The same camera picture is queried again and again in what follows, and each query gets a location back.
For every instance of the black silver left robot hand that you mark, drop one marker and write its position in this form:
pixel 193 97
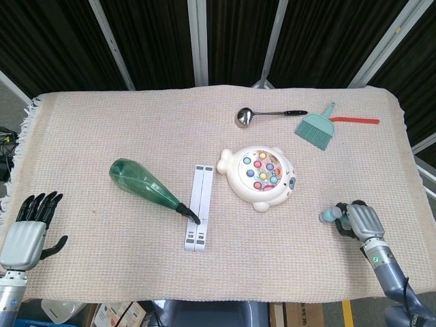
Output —
pixel 22 242

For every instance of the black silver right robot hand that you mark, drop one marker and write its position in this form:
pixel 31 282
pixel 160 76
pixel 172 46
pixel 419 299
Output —
pixel 368 223

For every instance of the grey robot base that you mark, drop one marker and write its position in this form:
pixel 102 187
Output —
pixel 211 315

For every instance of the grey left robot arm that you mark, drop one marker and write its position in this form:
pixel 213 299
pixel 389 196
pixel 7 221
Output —
pixel 12 296

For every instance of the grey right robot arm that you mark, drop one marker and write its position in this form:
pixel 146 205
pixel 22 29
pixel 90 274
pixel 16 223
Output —
pixel 391 279

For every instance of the white seal pop-button toy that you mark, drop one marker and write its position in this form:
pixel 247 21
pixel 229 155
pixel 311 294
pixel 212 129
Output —
pixel 238 187

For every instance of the white plastic box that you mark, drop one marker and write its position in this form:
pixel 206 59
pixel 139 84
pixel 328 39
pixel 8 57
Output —
pixel 61 310

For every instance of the blue plastic bin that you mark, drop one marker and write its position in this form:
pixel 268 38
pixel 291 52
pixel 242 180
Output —
pixel 32 323

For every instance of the beige woven table cloth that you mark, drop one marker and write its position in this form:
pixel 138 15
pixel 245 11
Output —
pixel 102 272

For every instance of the red flat strip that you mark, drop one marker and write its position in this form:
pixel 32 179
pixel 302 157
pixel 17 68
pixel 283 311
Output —
pixel 357 120

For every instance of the teal hand brush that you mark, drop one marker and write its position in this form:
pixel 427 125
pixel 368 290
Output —
pixel 315 131

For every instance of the brown cardboard box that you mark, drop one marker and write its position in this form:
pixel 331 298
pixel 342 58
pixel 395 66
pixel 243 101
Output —
pixel 299 315

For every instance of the printed cardboard box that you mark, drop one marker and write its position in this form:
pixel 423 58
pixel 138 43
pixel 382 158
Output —
pixel 119 315

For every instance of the green plastic spray bottle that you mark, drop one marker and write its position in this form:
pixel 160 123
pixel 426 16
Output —
pixel 136 180

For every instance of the white folding laptop stand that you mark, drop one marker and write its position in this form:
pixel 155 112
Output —
pixel 204 190

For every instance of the black pleated curtain backdrop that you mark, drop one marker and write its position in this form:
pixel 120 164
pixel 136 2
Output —
pixel 160 34

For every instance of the white metal frame post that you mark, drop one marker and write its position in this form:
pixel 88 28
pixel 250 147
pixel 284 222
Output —
pixel 112 44
pixel 199 41
pixel 385 44
pixel 274 44
pixel 15 88
pixel 425 170

